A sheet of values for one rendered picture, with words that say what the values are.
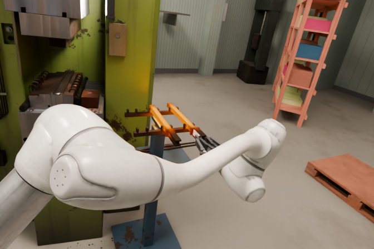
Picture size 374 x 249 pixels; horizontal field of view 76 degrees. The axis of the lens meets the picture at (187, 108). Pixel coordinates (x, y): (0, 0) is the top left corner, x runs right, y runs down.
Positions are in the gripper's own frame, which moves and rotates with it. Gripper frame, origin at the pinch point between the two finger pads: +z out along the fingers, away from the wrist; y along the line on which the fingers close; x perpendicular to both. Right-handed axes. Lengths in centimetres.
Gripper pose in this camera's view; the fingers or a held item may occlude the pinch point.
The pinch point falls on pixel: (198, 135)
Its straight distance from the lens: 113.8
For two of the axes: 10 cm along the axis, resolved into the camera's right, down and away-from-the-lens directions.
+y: 8.9, -0.5, 4.5
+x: 1.3, -9.2, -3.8
